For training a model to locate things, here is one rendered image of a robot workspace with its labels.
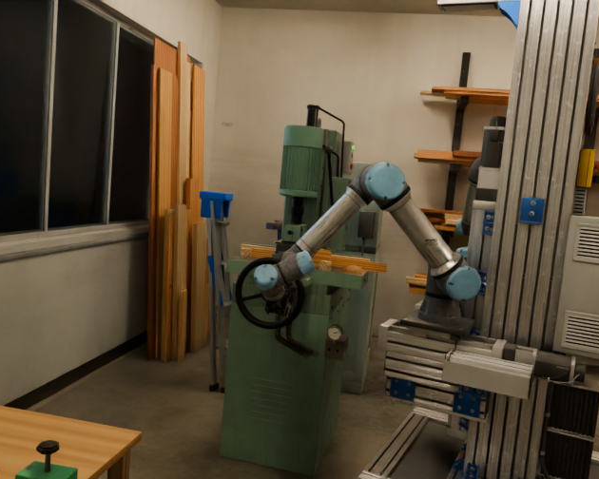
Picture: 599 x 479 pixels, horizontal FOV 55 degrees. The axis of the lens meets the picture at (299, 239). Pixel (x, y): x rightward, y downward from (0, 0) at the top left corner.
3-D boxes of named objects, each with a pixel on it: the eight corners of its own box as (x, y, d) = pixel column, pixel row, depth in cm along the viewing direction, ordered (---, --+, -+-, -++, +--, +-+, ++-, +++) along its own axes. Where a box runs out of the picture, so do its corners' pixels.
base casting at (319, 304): (230, 302, 254) (231, 281, 253) (268, 282, 309) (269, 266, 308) (330, 316, 243) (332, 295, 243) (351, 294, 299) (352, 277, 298)
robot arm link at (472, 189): (470, 161, 238) (454, 240, 274) (497, 162, 236) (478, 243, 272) (470, 143, 246) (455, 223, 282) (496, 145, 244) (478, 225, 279)
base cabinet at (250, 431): (217, 456, 260) (229, 302, 253) (257, 410, 316) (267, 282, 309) (314, 476, 250) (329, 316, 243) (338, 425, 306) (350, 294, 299)
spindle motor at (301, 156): (274, 195, 253) (280, 124, 250) (284, 195, 270) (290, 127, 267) (313, 199, 249) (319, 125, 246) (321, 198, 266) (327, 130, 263)
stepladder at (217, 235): (201, 392, 339) (195, 190, 329) (215, 378, 363) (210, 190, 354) (227, 393, 336) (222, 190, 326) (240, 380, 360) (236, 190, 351)
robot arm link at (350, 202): (369, 157, 203) (271, 256, 203) (376, 156, 192) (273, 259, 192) (392, 180, 204) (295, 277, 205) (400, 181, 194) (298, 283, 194)
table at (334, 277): (217, 275, 244) (218, 260, 243) (241, 266, 274) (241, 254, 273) (358, 294, 230) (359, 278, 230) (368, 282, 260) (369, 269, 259)
